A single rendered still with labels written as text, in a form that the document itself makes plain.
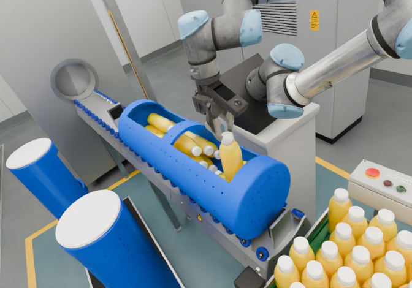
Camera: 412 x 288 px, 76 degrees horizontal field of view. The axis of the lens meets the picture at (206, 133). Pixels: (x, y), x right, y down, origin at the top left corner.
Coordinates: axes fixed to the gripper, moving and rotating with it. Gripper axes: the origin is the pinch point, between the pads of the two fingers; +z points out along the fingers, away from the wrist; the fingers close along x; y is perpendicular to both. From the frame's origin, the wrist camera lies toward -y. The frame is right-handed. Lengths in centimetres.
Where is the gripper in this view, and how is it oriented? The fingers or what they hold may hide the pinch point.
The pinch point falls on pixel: (226, 135)
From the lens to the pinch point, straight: 81.2
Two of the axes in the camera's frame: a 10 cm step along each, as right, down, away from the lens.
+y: -6.4, -3.3, 6.9
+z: 2.4, 7.8, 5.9
